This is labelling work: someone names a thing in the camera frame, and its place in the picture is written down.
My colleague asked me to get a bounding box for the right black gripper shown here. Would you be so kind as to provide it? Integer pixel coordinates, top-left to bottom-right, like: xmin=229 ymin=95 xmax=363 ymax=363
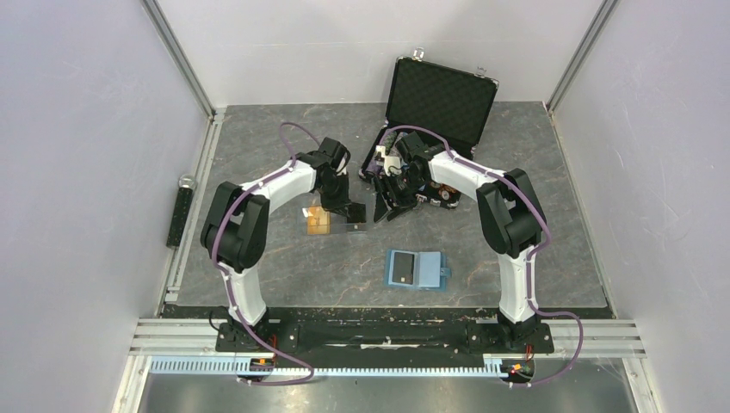
xmin=374 ymin=169 xmax=429 ymax=222

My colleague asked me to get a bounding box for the clear plastic card box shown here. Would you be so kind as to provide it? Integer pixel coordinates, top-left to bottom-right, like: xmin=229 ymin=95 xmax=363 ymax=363
xmin=299 ymin=206 xmax=355 ymax=235

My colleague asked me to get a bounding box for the black VIP credit card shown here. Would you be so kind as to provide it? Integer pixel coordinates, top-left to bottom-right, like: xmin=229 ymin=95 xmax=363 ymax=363
xmin=392 ymin=251 xmax=415 ymax=285

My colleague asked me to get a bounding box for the blue card holder wallet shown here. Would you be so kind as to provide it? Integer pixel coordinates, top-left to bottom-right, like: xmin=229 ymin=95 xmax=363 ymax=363
xmin=384 ymin=250 xmax=451 ymax=291

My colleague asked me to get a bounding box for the dark card stack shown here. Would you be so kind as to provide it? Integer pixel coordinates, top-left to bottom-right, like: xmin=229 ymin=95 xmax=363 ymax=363
xmin=344 ymin=203 xmax=368 ymax=232

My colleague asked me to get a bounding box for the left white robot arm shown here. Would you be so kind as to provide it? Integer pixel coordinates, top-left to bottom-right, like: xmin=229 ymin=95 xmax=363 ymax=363
xmin=201 ymin=138 xmax=367 ymax=351

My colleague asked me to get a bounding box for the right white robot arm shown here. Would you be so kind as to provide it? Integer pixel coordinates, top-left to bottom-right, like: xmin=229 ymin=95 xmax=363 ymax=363
xmin=361 ymin=131 xmax=548 ymax=351

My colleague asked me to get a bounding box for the black poker chip case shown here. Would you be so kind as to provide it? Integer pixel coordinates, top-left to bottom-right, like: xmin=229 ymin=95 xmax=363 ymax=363
xmin=358 ymin=49 xmax=498 ymax=183

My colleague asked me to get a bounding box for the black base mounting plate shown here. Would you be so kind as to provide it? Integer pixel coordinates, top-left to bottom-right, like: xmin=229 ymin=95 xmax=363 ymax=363
xmin=159 ymin=305 xmax=555 ymax=369

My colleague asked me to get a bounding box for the black microphone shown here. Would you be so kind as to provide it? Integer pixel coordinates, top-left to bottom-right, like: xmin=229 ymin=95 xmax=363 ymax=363
xmin=166 ymin=175 xmax=197 ymax=249

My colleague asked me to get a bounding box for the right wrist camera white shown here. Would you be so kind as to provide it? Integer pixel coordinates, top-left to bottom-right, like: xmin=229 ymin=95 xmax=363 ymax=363
xmin=374 ymin=145 xmax=403 ymax=176

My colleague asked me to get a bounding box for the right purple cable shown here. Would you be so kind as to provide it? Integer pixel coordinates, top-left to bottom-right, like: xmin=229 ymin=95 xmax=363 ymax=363
xmin=376 ymin=125 xmax=585 ymax=387

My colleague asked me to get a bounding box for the purple cable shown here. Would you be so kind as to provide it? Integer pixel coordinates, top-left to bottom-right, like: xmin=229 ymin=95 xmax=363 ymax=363
xmin=209 ymin=122 xmax=315 ymax=387
xmin=376 ymin=125 xmax=585 ymax=387

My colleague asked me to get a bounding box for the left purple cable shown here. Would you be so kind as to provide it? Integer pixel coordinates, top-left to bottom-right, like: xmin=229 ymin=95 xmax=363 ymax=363
xmin=209 ymin=122 xmax=315 ymax=387

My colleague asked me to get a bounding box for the white slotted cable duct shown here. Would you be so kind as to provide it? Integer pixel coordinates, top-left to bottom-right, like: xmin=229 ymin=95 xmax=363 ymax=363
xmin=149 ymin=355 xmax=530 ymax=379

